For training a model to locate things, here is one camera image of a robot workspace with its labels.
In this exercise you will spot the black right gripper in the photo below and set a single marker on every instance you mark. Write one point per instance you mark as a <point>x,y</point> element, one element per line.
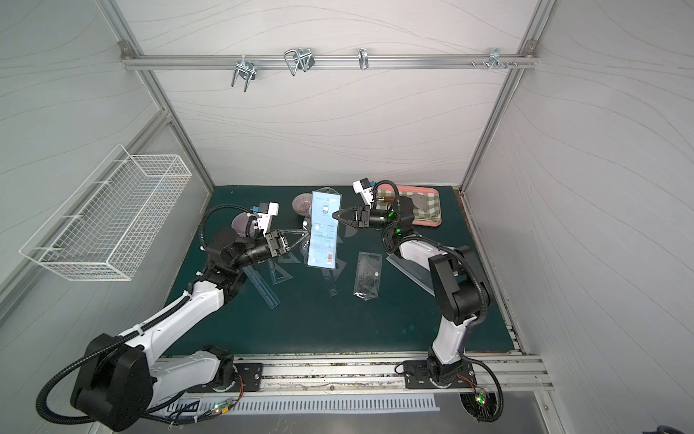
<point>361,216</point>

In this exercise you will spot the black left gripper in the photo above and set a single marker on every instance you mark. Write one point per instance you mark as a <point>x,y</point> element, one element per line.
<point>278,242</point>

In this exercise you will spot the blue printed ruler set card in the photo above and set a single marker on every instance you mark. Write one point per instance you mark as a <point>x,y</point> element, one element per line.
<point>323,228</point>

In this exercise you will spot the large clear triangle ruler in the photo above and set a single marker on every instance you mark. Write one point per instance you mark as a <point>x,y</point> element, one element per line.
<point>277,274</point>

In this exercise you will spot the clear blue straight ruler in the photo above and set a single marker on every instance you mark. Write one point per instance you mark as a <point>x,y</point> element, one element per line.
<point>262,287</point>

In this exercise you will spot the clear ruler set pouch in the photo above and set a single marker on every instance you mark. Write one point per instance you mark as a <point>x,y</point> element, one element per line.
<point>412,270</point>

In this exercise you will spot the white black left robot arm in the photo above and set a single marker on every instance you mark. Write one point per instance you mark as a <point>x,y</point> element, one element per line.
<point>122,379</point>

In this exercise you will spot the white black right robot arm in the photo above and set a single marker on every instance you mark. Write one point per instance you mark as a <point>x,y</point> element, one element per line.
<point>459,287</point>

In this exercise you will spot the purple striped bowl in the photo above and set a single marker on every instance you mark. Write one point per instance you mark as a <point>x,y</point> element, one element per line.
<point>302,204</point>

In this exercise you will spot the plain lilac bowl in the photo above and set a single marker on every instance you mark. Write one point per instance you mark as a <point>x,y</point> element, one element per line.
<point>240,223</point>

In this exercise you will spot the pink plastic tray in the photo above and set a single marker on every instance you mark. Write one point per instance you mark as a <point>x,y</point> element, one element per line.
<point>431,209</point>

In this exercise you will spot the green white checkered cloth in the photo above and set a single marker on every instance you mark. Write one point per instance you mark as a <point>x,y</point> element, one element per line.
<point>428,203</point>

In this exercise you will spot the metal u-bolt clamp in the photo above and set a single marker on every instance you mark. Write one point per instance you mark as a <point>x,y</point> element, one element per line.
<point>299,59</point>
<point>245,72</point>
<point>363,59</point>

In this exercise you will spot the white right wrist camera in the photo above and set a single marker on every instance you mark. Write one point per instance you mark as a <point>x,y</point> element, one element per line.
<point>364,188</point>

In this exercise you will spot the white wire basket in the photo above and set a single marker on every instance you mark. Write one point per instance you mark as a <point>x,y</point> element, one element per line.
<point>103,231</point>

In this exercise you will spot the metal bracket clamp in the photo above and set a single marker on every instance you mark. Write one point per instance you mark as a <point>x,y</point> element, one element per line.
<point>494,61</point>

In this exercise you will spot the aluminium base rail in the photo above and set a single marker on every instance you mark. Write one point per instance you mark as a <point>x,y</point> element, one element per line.
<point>355,373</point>

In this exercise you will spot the aluminium overhead rail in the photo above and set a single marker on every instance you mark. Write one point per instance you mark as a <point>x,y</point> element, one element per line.
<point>324,62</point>

